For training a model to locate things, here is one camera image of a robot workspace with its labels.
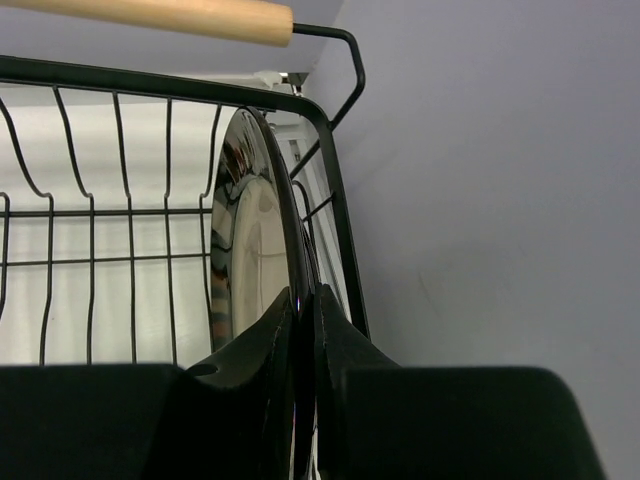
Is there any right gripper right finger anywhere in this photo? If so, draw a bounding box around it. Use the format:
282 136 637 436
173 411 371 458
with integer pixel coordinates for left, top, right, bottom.
314 284 605 479

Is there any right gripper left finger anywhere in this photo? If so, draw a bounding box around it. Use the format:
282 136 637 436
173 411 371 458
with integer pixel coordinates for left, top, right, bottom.
1 291 294 479

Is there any dark rimmed plate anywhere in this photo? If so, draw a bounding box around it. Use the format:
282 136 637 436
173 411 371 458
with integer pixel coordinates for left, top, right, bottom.
193 107 316 479

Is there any black wire dish rack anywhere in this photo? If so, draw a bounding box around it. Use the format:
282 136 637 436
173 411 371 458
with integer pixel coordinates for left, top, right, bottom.
1 23 369 366

